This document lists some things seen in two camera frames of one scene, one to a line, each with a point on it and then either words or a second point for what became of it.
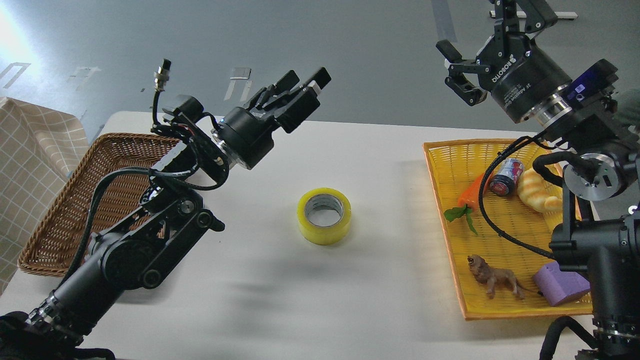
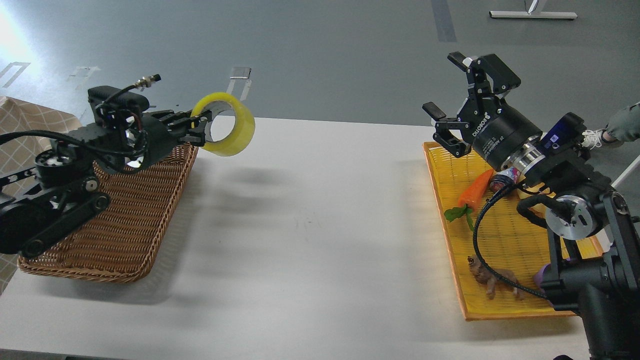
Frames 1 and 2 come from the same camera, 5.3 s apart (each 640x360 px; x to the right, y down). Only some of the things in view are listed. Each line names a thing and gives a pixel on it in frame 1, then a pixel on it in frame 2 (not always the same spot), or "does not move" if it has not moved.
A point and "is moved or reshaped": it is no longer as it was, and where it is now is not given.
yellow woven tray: [498, 202] does not move
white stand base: [560, 15] does not move
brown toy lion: [484, 273] does not move
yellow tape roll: [324, 216] is moved or reshaped
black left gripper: [250, 137] to [163, 129]
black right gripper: [509, 66] to [494, 129]
